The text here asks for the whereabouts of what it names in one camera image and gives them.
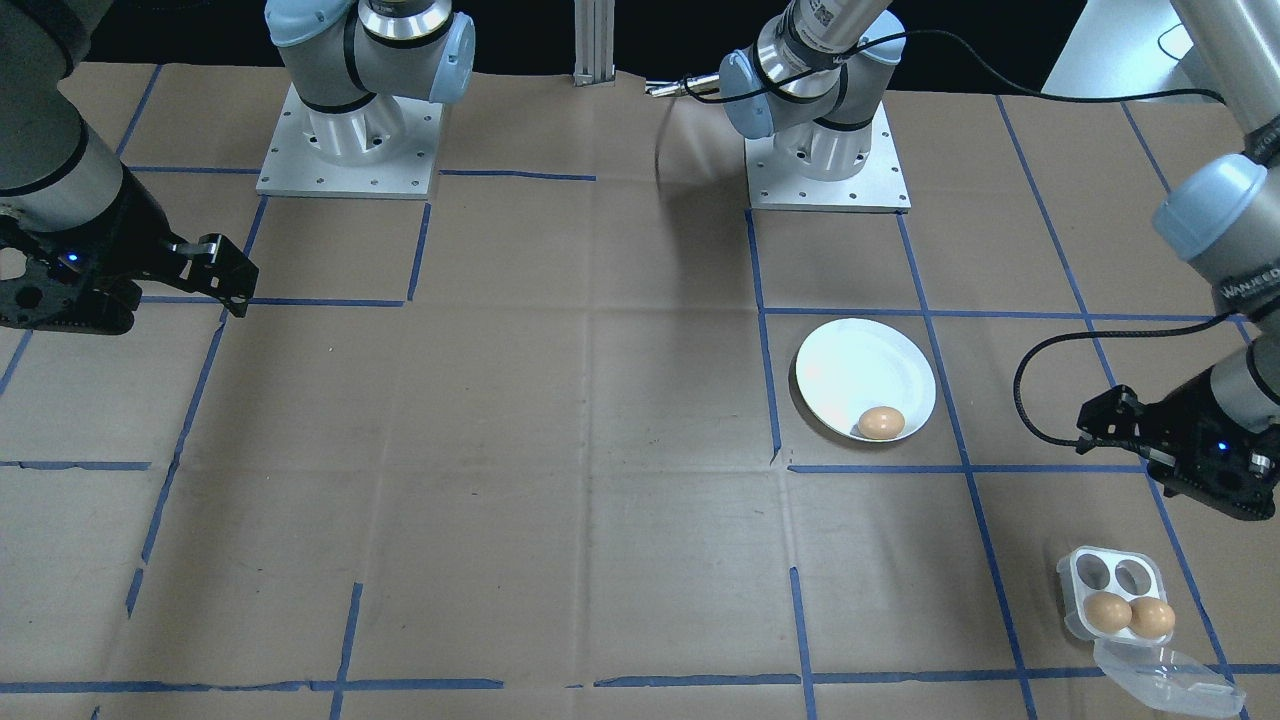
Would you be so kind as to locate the white square base plate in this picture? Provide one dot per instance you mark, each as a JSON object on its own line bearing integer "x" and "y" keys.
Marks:
{"x": 290, "y": 180}
{"x": 880, "y": 195}

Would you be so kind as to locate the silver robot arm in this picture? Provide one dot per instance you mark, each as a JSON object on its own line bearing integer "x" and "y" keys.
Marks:
{"x": 350, "y": 60}
{"x": 800, "y": 50}

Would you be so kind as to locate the brown egg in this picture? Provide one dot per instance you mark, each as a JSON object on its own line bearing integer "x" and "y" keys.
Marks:
{"x": 880, "y": 423}
{"x": 1153, "y": 620}
{"x": 1107, "y": 613}

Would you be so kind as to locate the clear plastic egg box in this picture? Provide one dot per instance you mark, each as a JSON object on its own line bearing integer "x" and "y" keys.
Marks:
{"x": 1160, "y": 685}

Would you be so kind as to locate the white round plate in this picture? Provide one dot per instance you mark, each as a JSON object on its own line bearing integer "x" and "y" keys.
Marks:
{"x": 850, "y": 370}

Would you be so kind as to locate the aluminium profile post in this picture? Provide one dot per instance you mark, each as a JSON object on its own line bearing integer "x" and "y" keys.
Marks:
{"x": 595, "y": 40}

